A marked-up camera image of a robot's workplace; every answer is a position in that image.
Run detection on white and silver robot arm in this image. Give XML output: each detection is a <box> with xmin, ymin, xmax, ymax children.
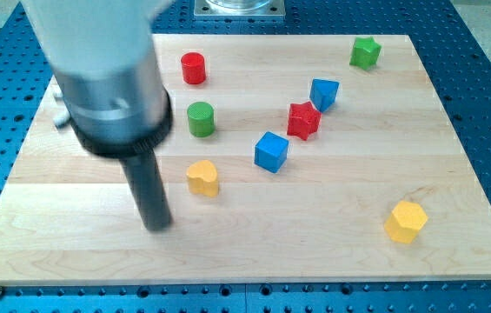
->
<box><xmin>22</xmin><ymin>0</ymin><xmax>173</xmax><ymax>158</ymax></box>

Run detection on blue cube block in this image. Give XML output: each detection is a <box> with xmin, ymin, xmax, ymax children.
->
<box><xmin>254</xmin><ymin>131</ymin><xmax>289</xmax><ymax>173</ymax></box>

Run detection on yellow hexagon block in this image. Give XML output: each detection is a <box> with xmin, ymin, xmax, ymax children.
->
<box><xmin>384</xmin><ymin>201</ymin><xmax>428</xmax><ymax>244</ymax></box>

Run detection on light wooden board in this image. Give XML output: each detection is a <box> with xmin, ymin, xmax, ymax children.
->
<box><xmin>0</xmin><ymin>34</ymin><xmax>491</xmax><ymax>286</ymax></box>

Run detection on yellow heart block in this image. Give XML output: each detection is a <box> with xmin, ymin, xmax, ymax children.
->
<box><xmin>186</xmin><ymin>160</ymin><xmax>219</xmax><ymax>197</ymax></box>

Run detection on green cylinder block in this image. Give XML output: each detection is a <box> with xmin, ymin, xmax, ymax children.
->
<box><xmin>187</xmin><ymin>102</ymin><xmax>216</xmax><ymax>137</ymax></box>

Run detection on red star block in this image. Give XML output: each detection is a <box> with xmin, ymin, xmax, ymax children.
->
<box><xmin>287</xmin><ymin>101</ymin><xmax>322</xmax><ymax>141</ymax></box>

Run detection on blue triangular prism block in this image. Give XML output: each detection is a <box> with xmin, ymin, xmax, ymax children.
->
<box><xmin>309</xmin><ymin>78</ymin><xmax>340</xmax><ymax>113</ymax></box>

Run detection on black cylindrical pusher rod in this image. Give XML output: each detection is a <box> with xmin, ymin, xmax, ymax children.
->
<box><xmin>120</xmin><ymin>150</ymin><xmax>172</xmax><ymax>231</ymax></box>

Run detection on red cylinder block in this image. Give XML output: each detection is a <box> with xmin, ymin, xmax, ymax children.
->
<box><xmin>181</xmin><ymin>52</ymin><xmax>207</xmax><ymax>84</ymax></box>

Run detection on green star block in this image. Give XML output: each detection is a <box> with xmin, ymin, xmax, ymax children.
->
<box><xmin>349</xmin><ymin>37</ymin><xmax>382</xmax><ymax>70</ymax></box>

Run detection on blue perforated metal table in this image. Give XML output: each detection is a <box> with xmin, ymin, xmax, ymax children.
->
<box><xmin>0</xmin><ymin>1</ymin><xmax>491</xmax><ymax>312</ymax></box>

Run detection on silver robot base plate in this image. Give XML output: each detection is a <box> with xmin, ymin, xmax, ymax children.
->
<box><xmin>194</xmin><ymin>0</ymin><xmax>286</xmax><ymax>17</ymax></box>

